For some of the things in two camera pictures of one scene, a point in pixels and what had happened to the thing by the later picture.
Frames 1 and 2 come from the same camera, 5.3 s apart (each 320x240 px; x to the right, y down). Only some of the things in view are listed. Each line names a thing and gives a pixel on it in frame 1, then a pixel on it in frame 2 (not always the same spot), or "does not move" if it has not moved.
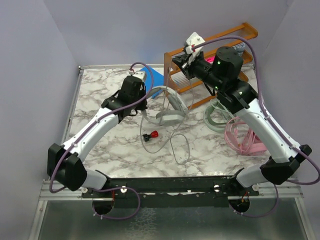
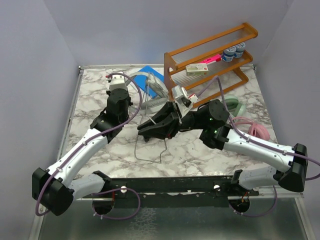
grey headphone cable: [171, 138] → [144, 116]
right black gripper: [187, 68] → [168, 129]
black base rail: [171, 192] does not move
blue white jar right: [240, 48] does not move
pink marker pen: [210, 59] does not move
